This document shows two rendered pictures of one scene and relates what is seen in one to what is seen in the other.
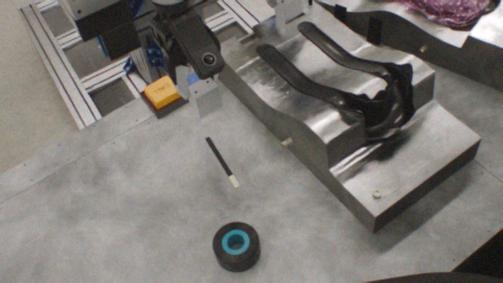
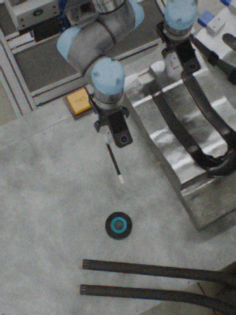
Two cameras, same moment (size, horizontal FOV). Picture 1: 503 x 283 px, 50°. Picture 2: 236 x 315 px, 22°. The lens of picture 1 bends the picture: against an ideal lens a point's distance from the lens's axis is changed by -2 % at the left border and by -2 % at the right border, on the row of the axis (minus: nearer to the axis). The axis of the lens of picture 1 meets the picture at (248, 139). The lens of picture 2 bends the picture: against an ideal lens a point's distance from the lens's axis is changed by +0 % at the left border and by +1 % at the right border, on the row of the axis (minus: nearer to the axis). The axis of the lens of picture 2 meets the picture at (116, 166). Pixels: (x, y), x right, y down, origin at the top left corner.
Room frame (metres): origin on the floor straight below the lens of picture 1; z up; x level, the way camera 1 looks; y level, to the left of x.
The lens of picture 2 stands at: (0.15, 0.09, 2.57)
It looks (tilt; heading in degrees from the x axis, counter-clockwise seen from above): 75 degrees down; 356
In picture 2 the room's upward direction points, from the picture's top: 3 degrees clockwise
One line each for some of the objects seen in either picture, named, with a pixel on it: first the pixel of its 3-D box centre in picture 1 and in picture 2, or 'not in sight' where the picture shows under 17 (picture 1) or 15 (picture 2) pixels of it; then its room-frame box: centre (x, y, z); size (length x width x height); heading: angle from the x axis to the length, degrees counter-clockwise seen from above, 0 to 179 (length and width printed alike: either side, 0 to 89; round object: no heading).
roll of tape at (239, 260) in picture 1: (236, 246); (119, 226); (0.45, 0.05, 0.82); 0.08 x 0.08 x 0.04
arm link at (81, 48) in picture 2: not in sight; (86, 48); (0.81, 0.13, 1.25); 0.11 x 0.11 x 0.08; 41
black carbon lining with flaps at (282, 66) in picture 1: (335, 67); (199, 121); (0.73, -0.19, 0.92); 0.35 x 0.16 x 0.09; 27
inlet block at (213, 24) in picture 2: not in sight; (204, 17); (1.11, -0.23, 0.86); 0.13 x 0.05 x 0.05; 44
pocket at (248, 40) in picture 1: (250, 43); (145, 77); (0.90, -0.04, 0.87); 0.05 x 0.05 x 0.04; 27
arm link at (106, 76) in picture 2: not in sight; (107, 80); (0.73, 0.08, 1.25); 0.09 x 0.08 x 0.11; 41
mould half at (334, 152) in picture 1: (336, 91); (196, 133); (0.71, -0.19, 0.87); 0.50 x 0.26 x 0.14; 27
